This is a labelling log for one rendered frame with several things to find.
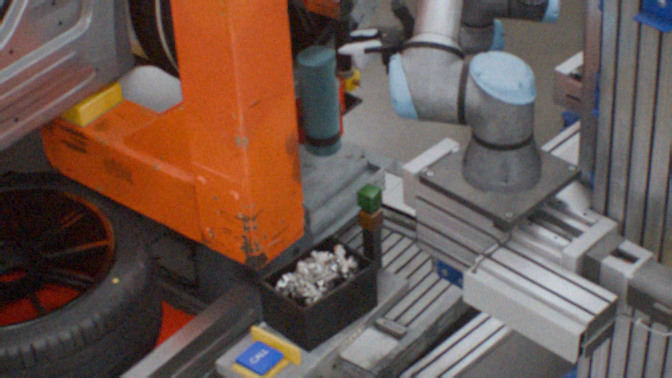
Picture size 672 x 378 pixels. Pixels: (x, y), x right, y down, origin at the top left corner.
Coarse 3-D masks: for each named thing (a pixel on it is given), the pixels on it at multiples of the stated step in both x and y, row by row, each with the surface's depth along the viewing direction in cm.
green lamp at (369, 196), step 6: (366, 186) 271; (372, 186) 271; (360, 192) 270; (366, 192) 270; (372, 192) 270; (378, 192) 270; (360, 198) 270; (366, 198) 269; (372, 198) 269; (378, 198) 270; (360, 204) 271; (366, 204) 270; (372, 204) 270; (378, 204) 271; (366, 210) 271; (372, 210) 270
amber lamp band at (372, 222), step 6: (360, 210) 273; (378, 210) 273; (360, 216) 273; (366, 216) 272; (372, 216) 272; (378, 216) 273; (360, 222) 274; (366, 222) 273; (372, 222) 272; (378, 222) 274; (366, 228) 274; (372, 228) 273
